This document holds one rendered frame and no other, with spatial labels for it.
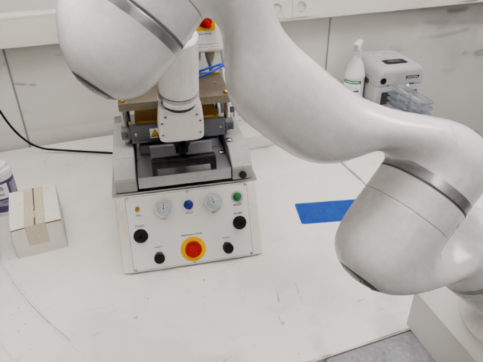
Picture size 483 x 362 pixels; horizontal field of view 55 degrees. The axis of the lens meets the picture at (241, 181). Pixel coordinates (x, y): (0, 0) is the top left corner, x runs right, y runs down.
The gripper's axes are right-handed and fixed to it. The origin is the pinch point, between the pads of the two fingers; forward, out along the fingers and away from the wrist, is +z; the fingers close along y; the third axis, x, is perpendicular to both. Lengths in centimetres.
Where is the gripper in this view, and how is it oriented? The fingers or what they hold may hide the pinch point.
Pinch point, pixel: (181, 148)
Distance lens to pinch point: 112.5
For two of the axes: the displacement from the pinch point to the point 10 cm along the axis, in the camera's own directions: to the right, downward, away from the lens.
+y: 9.8, -1.2, 1.8
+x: -2.0, -7.8, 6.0
